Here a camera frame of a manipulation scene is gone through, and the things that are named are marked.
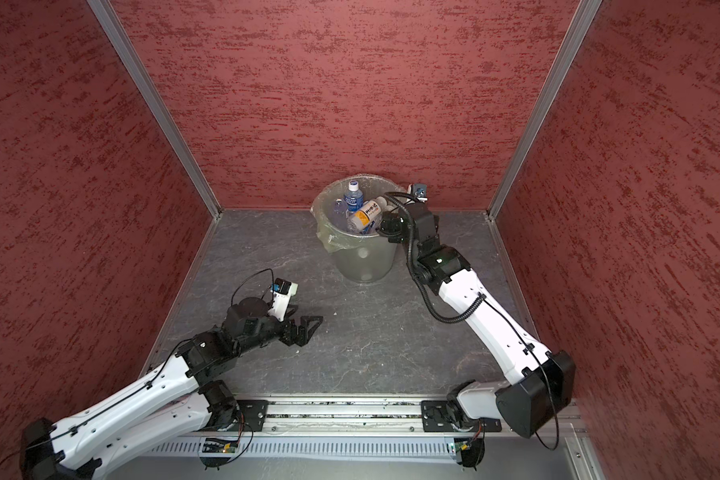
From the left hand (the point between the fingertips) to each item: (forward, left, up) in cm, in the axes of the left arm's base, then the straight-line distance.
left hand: (308, 319), depth 75 cm
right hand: (+20, -24, +17) cm, 35 cm away
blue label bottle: (+37, -11, +9) cm, 39 cm away
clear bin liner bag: (+28, -4, +11) cm, 31 cm away
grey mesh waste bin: (+19, -16, 0) cm, 25 cm away
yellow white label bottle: (+28, -13, +8) cm, 32 cm away
